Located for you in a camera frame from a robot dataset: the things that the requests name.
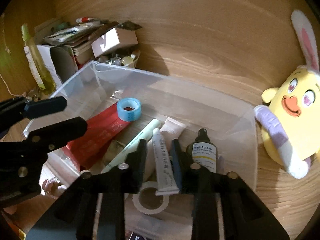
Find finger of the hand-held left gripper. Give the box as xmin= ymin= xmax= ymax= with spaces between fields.
xmin=0 ymin=96 xmax=67 ymax=133
xmin=0 ymin=116 xmax=88 ymax=155

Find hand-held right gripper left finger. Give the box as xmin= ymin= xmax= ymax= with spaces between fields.
xmin=26 ymin=139 xmax=148 ymax=240

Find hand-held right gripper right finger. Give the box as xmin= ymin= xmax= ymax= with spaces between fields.
xmin=171 ymin=139 xmax=290 ymax=240

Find white ointment tube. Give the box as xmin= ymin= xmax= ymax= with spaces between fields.
xmin=152 ymin=128 xmax=180 ymax=196

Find pale green tube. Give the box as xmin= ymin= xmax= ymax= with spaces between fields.
xmin=101 ymin=119 xmax=160 ymax=173

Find dark spray bottle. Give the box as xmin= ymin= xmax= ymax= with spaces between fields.
xmin=186 ymin=128 xmax=218 ymax=173

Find brown foil packet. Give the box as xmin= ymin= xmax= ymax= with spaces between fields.
xmin=101 ymin=140 xmax=127 ymax=167

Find pink cosmetic tube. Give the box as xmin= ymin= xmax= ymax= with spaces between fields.
xmin=146 ymin=117 xmax=187 ymax=180

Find red foil pouch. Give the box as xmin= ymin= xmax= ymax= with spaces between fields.
xmin=66 ymin=102 xmax=128 ymax=170

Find white tape roll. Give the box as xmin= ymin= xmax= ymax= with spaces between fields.
xmin=132 ymin=181 xmax=169 ymax=214

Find blue tape roll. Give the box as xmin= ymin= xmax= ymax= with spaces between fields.
xmin=117 ymin=98 xmax=142 ymax=122

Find clear plastic bin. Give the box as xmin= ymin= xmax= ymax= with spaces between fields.
xmin=23 ymin=60 xmax=258 ymax=240

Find small navy box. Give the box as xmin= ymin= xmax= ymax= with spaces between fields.
xmin=125 ymin=231 xmax=150 ymax=240

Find person's left hand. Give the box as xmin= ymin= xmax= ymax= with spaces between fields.
xmin=41 ymin=177 xmax=66 ymax=198

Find green spray bottle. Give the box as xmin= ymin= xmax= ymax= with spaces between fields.
xmin=21 ymin=24 xmax=57 ymax=95

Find red books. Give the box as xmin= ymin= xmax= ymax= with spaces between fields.
xmin=71 ymin=44 xmax=94 ymax=70

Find stack of papers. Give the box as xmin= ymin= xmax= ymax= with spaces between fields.
xmin=44 ymin=21 xmax=105 ymax=47

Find white bowl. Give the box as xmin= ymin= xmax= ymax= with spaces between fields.
xmin=96 ymin=50 xmax=140 ymax=82

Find brown cardboard box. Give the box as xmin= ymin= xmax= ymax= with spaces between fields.
xmin=91 ymin=27 xmax=139 ymax=58

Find dark brown packet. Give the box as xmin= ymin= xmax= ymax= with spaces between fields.
xmin=117 ymin=21 xmax=143 ymax=32

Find yellow chick plush toy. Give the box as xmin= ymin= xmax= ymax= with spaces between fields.
xmin=254 ymin=10 xmax=320 ymax=179

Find white cable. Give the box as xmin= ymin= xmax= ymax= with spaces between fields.
xmin=0 ymin=72 xmax=28 ymax=98

